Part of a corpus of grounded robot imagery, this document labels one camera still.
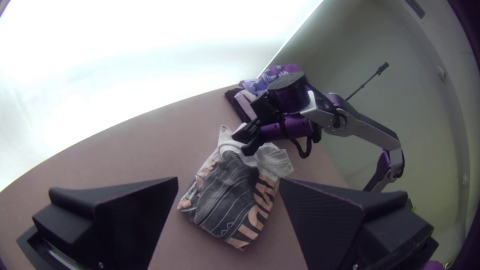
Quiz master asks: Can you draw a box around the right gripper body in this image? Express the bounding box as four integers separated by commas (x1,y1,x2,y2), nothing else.
231,119,268,158

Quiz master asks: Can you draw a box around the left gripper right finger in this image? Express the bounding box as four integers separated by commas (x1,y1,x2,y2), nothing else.
278,177,439,270

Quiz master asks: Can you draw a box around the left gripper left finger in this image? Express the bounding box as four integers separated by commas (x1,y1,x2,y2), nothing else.
31,176,179,270

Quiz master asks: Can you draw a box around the white printed t-shirt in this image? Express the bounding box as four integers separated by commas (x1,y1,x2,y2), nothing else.
176,124,295,252

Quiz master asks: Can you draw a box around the pile of folded clothes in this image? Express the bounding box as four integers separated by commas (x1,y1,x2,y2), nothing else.
224,63,305,124

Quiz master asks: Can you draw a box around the black tripod stand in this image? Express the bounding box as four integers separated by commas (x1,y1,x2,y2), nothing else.
344,61,390,102

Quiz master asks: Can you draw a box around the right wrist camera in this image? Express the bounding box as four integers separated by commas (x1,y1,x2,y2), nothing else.
250,91,281,124

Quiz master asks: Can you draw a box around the black cable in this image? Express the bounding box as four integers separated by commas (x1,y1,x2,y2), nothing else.
287,123,323,160

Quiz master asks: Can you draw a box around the wall vent grille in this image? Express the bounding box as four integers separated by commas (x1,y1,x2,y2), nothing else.
404,0,427,20

